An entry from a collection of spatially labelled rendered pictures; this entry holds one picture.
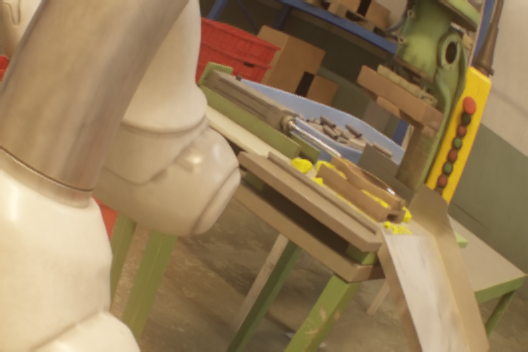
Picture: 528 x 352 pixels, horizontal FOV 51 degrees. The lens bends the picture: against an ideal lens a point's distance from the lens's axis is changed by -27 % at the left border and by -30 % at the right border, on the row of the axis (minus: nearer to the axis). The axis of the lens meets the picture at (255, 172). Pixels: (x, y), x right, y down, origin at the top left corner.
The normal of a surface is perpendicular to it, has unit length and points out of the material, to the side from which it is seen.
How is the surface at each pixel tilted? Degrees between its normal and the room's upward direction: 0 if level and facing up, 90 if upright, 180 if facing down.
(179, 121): 53
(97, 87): 85
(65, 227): 44
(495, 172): 90
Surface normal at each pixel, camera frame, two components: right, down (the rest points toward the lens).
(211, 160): 0.58, -0.22
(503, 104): -0.66, -0.12
